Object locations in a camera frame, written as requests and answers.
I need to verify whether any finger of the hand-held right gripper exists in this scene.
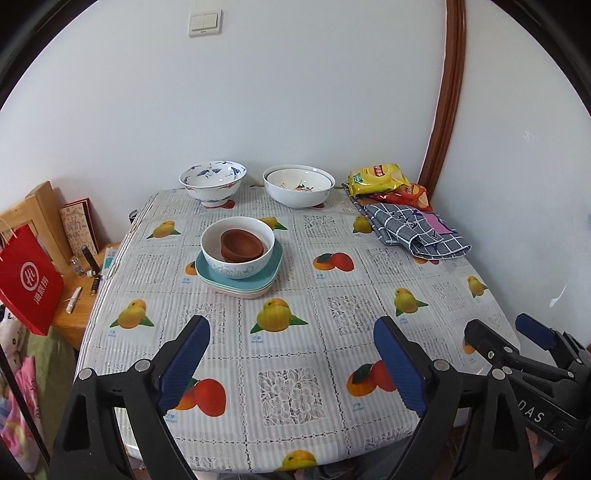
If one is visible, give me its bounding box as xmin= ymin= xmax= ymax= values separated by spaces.
xmin=515 ymin=312 xmax=591 ymax=376
xmin=463 ymin=318 xmax=574 ymax=385

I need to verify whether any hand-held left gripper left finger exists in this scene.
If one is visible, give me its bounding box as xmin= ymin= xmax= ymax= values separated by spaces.
xmin=48 ymin=315 xmax=212 ymax=480

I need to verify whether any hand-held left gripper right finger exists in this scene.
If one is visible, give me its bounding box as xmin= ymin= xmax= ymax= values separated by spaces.
xmin=373 ymin=315 xmax=532 ymax=480

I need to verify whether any pink square plate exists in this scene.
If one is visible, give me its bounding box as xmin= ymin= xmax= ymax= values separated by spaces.
xmin=210 ymin=282 xmax=273 ymax=301

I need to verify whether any green square plate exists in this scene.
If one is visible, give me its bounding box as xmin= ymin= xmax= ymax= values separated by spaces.
xmin=203 ymin=276 xmax=275 ymax=293

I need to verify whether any white patterned bowl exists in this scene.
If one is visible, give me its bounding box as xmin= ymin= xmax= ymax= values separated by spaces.
xmin=200 ymin=216 xmax=277 ymax=280

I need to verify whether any small brown bowl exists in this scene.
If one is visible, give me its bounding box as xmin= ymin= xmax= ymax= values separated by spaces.
xmin=220 ymin=229 xmax=264 ymax=259
xmin=222 ymin=247 xmax=265 ymax=265

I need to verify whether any blue square plate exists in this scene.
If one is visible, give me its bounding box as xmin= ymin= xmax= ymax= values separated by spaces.
xmin=195 ymin=240 xmax=284 ymax=287

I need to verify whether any fruit printed tablecloth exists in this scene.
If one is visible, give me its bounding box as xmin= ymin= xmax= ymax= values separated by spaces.
xmin=76 ymin=187 xmax=522 ymax=474

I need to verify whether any wooden side table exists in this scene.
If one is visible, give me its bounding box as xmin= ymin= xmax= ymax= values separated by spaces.
xmin=48 ymin=242 xmax=122 ymax=352

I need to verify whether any pale blue packet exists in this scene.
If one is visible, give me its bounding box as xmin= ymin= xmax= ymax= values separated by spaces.
xmin=102 ymin=247 xmax=120 ymax=280

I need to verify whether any green blanket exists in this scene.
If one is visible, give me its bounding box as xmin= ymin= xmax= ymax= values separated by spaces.
xmin=23 ymin=332 xmax=80 ymax=416

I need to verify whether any black lipstick tube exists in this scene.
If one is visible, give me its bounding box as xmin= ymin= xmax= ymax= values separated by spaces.
xmin=82 ymin=247 xmax=101 ymax=278

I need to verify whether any grey checked cloth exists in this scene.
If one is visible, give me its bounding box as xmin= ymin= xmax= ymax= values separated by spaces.
xmin=355 ymin=200 xmax=472 ymax=261

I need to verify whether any red snack bag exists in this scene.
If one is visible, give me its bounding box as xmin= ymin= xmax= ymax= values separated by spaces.
xmin=397 ymin=183 xmax=430 ymax=206

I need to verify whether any thin black rod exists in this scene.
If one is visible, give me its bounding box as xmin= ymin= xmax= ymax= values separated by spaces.
xmin=0 ymin=344 xmax=51 ymax=464

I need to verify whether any pink floral cloth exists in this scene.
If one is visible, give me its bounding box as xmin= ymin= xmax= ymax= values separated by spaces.
xmin=0 ymin=355 xmax=47 ymax=462

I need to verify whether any red paper bag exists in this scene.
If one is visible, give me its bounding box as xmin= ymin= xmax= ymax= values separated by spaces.
xmin=0 ymin=224 xmax=64 ymax=336

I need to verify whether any brown patterned book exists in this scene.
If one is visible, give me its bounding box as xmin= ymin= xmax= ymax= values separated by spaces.
xmin=58 ymin=198 xmax=100 ymax=257

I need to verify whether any white spotted cloth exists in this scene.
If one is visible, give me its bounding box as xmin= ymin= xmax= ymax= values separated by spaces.
xmin=0 ymin=318 xmax=25 ymax=361

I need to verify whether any blue and white footed bowl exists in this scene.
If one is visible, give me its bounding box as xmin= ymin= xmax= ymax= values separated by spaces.
xmin=179 ymin=161 xmax=247 ymax=207

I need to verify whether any yellow snack bag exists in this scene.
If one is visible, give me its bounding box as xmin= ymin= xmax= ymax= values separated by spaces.
xmin=348 ymin=163 xmax=409 ymax=198

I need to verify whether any large white bowl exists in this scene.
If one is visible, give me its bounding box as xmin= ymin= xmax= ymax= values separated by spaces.
xmin=263 ymin=165 xmax=336 ymax=209

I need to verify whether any white bowl painted inside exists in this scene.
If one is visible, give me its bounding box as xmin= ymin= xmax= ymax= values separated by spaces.
xmin=267 ymin=167 xmax=332 ymax=192

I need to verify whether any brown wooden door frame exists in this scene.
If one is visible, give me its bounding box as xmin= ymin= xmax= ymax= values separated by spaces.
xmin=418 ymin=0 xmax=466 ymax=195

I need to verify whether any white wall switch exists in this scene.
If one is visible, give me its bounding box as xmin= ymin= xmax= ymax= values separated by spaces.
xmin=188 ymin=10 xmax=222 ymax=38

